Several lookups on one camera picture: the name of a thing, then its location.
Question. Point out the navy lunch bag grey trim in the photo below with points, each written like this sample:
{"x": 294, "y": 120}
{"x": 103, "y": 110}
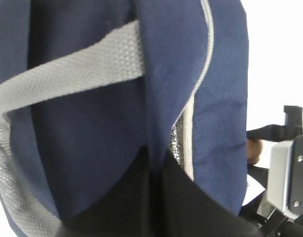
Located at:
{"x": 84, "y": 84}

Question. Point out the brown bread roll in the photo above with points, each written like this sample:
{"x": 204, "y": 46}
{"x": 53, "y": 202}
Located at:
{"x": 254, "y": 150}

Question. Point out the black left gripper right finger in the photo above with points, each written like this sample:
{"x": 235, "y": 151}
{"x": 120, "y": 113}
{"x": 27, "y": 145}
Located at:
{"x": 182, "y": 209}

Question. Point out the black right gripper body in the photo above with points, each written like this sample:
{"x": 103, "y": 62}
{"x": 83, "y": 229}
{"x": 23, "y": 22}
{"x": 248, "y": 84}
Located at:
{"x": 259, "y": 211}

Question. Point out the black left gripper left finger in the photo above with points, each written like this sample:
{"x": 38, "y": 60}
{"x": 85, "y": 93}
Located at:
{"x": 124, "y": 211}

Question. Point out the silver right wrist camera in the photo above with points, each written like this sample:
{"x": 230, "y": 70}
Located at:
{"x": 285, "y": 178}

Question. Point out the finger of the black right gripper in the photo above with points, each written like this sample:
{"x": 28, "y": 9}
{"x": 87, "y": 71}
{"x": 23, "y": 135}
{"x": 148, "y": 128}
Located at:
{"x": 260, "y": 174}
{"x": 275, "y": 133}

